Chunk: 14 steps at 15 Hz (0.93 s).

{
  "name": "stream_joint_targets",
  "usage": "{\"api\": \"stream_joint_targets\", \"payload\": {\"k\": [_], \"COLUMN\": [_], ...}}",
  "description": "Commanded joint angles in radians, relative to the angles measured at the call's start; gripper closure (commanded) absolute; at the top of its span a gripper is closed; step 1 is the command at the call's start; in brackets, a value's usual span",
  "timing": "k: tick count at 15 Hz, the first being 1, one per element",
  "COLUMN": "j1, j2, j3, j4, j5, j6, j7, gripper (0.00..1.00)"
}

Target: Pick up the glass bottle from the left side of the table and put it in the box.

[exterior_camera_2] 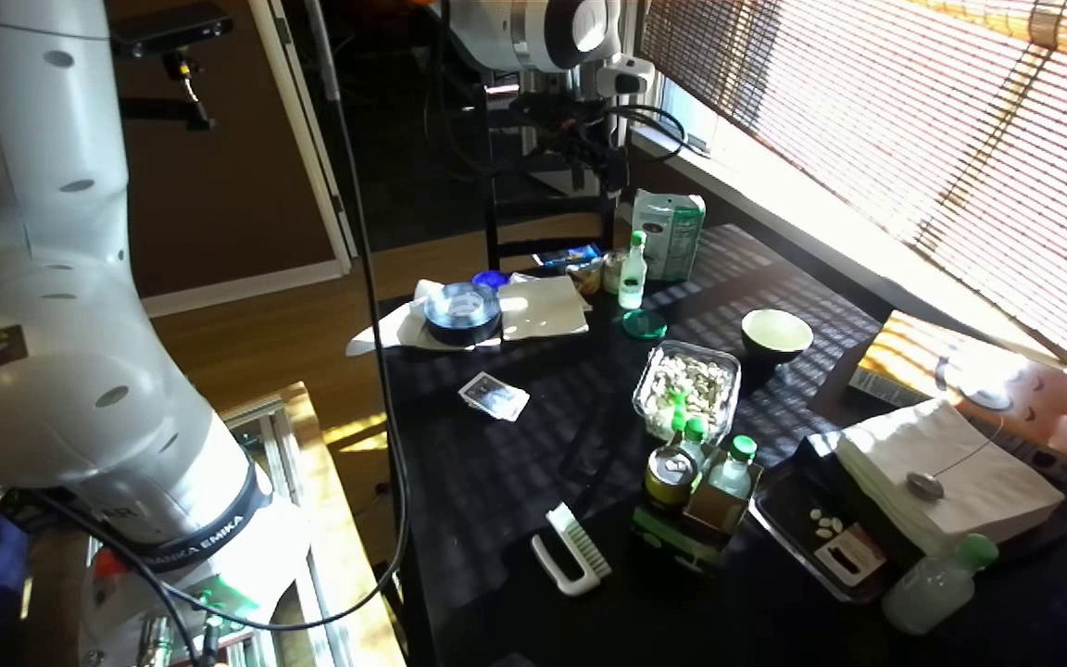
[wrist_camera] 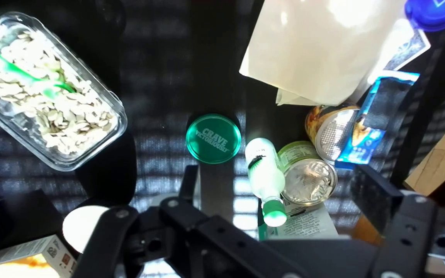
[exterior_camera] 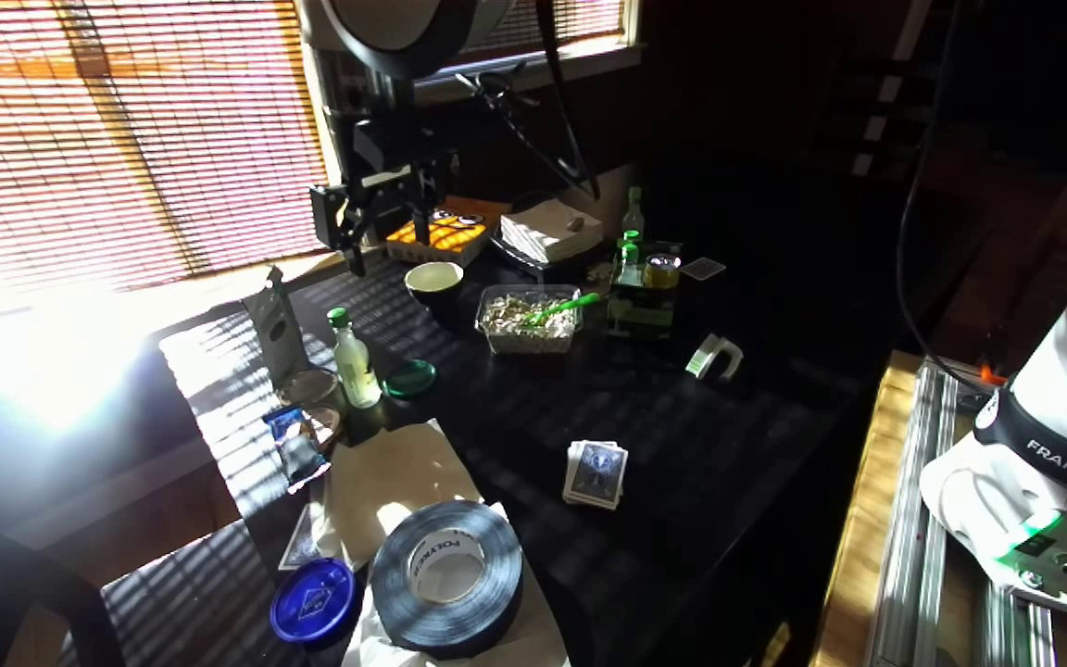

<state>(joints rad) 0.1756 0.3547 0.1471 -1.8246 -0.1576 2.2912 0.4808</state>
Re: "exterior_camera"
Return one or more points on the aluminium rail frame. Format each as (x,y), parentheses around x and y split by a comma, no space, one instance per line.
(929,532)

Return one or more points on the small bottle with green cap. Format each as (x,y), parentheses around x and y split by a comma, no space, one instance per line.
(633,257)

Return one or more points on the green plastic spoon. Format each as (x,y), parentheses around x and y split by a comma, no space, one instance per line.
(566,310)

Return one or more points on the blue round lid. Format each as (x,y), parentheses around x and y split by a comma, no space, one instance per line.
(313,601)

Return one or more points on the deck of playing cards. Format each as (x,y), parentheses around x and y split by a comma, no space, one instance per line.
(595,473)

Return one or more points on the gold drink can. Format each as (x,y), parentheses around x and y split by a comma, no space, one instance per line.
(665,269)

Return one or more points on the glass bottle with green cap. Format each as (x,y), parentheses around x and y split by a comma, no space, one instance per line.
(354,362)

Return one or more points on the blue snack packet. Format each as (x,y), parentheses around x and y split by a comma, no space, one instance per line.
(299,441)

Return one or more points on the clear plastic bottle green cap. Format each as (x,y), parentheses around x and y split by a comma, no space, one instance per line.
(635,207)

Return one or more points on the green round lid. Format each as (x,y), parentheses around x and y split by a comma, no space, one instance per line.
(409,376)

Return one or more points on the window blind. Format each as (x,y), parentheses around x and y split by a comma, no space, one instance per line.
(114,134)

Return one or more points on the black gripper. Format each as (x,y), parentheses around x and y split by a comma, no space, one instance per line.
(390,173)

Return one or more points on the brown paper sheet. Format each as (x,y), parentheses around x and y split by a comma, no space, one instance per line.
(397,481)

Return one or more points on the grey spray bottle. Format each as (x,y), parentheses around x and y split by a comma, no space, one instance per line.
(277,328)

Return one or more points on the clear plastic wrapper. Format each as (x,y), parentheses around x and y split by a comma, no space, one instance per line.
(308,540)

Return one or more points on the black chair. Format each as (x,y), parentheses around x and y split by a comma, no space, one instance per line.
(15,605)

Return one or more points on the clear container of seeds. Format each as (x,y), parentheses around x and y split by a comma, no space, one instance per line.
(529,321)

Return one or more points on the grey tape roll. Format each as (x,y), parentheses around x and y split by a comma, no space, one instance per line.
(446,575)

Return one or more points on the yellow snack bag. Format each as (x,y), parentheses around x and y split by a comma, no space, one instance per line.
(446,233)

